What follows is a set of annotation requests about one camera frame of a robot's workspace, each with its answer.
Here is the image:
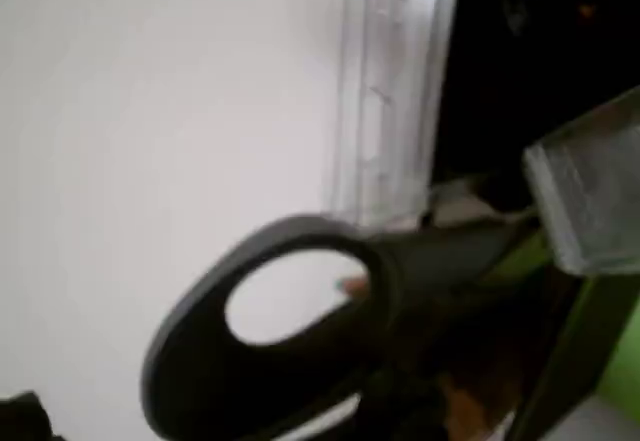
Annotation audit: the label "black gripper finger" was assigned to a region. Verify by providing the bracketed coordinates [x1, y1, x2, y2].
[0, 390, 66, 441]

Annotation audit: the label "grey black handled scissors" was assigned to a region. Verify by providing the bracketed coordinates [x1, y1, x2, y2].
[139, 214, 551, 441]

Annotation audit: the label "black mesh desk organizer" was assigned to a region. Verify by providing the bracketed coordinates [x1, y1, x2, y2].
[429, 0, 640, 441]

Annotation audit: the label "clear plastic ruler set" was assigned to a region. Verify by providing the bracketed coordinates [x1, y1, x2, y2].
[332, 0, 461, 230]

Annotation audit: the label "green sticky note pad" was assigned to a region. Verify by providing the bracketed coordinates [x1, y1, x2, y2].
[479, 230, 640, 412]

